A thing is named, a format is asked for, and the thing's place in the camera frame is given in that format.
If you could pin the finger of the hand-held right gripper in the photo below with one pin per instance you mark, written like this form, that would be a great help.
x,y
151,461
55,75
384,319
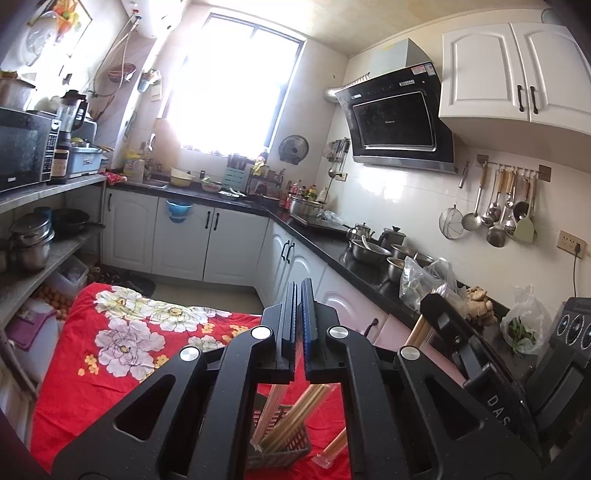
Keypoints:
x,y
445,323

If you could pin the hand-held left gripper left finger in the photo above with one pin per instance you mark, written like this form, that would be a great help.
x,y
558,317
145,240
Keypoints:
x,y
288,323

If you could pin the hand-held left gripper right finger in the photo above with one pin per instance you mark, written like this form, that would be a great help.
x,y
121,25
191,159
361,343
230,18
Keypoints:
x,y
307,332

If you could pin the light chopsticks packet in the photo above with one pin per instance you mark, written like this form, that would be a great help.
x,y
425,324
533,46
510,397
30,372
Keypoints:
x,y
415,332
333,445

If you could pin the bunch of chopsticks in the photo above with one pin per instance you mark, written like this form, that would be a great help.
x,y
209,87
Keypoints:
x,y
300,410

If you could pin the dark grey perforated utensil holder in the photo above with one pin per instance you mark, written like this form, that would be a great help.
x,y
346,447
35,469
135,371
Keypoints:
x,y
286,457

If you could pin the hanging kitchen utensils bunch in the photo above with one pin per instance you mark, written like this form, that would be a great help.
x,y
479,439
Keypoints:
x,y
338,154

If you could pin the ginger root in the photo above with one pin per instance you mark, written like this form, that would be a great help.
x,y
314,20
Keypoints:
x,y
480,307

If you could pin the clear plastic bag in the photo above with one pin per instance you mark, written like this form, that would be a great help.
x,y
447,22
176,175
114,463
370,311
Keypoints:
x,y
425,281

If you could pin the small steel pot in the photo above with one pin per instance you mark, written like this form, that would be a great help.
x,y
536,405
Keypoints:
x,y
399,270
425,259

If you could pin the plastic bag of greens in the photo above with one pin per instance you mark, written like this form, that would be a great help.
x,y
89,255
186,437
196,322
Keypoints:
x,y
521,332

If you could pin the wrapped brown chopsticks packet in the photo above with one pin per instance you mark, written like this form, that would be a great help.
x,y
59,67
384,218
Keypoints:
x,y
272,410

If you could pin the black kitchen countertop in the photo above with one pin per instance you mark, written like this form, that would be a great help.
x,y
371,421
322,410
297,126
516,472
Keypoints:
x,y
323,240

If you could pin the white lower kitchen cabinets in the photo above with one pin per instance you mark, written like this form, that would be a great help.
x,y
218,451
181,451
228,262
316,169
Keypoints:
x,y
231,249

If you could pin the white kitchen cabinets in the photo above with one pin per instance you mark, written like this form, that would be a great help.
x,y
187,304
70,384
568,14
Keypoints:
x,y
508,74
231,249

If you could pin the lidded steel pot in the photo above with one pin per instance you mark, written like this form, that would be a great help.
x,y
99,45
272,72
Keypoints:
x,y
392,237

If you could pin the steel mixing bowl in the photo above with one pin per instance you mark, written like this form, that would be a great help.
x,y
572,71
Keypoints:
x,y
369,251

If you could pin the slotted steel ladle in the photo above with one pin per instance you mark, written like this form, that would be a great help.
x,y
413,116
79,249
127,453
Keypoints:
x,y
471,221

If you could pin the black gas stove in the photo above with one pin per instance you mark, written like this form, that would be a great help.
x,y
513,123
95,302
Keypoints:
x,y
323,224

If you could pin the steel kettle pot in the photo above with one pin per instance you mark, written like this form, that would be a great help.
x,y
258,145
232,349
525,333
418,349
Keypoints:
x,y
359,232

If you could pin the large steel pot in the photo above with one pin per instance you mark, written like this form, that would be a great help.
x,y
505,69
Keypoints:
x,y
304,205

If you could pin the green spatula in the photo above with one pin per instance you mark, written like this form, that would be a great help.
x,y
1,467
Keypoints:
x,y
526,230

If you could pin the row of condiment bottles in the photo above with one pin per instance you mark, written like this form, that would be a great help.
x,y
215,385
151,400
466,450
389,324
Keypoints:
x,y
302,190

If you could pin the small steel ladle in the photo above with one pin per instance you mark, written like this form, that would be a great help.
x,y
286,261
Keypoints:
x,y
521,210

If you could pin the black dish rack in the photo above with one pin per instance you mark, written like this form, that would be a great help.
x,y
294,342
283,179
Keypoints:
x,y
265,182

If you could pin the blue hanging basin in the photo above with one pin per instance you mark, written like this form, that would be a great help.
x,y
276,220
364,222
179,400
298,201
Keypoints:
x,y
179,210

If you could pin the teal knife block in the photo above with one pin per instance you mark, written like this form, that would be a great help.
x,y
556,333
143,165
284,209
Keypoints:
x,y
236,173

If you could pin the yellow bowl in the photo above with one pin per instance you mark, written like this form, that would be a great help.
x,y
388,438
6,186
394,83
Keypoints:
x,y
181,177

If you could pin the red floral blanket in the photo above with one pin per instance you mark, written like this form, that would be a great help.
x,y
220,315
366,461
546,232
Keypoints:
x,y
92,392

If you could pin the black range hood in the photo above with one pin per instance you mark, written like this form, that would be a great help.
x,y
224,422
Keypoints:
x,y
392,120

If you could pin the wooden cutting board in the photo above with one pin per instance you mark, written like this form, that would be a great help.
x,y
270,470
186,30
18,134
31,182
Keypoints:
x,y
165,143

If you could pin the white plastic container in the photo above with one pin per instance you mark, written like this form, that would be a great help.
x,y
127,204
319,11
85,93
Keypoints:
x,y
69,277

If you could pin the black wok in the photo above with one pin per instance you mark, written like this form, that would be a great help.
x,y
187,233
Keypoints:
x,y
71,221

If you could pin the kitchen window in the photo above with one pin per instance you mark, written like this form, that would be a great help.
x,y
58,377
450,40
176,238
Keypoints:
x,y
231,83

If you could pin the white upper kitchen cabinets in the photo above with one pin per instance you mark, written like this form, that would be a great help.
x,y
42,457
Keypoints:
x,y
508,74

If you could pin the purple plastic lid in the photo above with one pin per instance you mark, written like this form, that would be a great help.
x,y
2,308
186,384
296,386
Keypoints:
x,y
30,330

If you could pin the blue-grey kitchen appliance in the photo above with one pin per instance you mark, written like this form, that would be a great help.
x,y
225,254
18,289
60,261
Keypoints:
x,y
85,161

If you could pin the grey stone shelf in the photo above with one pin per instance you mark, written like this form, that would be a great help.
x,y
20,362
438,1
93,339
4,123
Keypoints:
x,y
27,281

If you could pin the stacked steel pots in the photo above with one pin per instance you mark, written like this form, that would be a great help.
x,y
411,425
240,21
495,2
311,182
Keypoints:
x,y
30,244

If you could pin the black blender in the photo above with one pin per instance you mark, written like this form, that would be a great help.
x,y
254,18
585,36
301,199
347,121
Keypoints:
x,y
69,115

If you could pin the black microwave oven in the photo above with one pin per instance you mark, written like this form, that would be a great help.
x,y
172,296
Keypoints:
x,y
23,147

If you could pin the white water heater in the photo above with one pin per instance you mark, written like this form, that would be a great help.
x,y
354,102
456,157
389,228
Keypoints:
x,y
147,18

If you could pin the steel pot on microwave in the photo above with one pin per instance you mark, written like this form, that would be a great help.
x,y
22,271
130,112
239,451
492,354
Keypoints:
x,y
16,94

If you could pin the small white fan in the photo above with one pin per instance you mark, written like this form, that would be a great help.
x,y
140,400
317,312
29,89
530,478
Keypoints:
x,y
37,39

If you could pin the wall power socket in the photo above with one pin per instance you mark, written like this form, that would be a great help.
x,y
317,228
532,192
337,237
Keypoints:
x,y
570,241

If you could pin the wall utensil rail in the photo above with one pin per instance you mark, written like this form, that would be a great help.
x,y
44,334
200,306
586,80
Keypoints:
x,y
512,168

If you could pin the round grey wall fan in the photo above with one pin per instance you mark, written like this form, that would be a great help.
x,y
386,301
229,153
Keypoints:
x,y
293,149

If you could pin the silver exhaust duct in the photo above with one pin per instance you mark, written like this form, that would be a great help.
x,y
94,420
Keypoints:
x,y
344,90

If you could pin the wall-mounted teal caddy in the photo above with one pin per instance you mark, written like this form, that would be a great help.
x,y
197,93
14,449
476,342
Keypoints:
x,y
148,81

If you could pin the fruit wall poster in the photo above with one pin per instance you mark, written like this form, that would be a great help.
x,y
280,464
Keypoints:
x,y
64,14

